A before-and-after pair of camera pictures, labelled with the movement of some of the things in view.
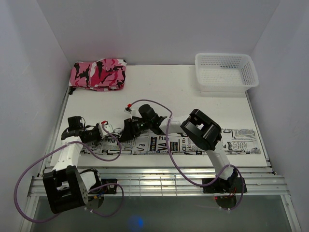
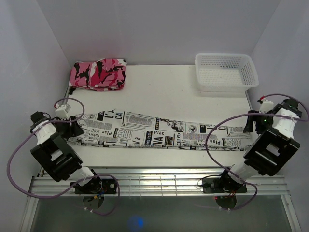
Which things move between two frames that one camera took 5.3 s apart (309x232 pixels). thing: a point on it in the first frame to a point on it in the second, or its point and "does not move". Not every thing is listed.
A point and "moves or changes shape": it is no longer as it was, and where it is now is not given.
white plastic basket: x=225 y=72 does not move
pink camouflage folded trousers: x=105 y=74 does not move
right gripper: x=130 y=131 to x=248 y=127
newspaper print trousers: x=232 y=141 moves or changes shape
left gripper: x=96 y=127 to x=75 y=130
